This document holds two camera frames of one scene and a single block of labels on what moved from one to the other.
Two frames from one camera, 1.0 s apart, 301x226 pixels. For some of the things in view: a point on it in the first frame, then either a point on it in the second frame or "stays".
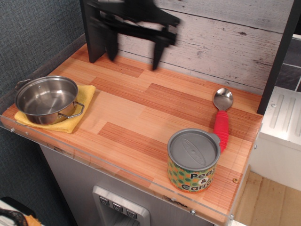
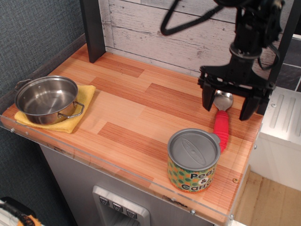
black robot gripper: (144, 19) → (237, 75)
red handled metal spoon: (223, 99) stays
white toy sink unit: (277, 155) stays
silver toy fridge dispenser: (114, 209) stays
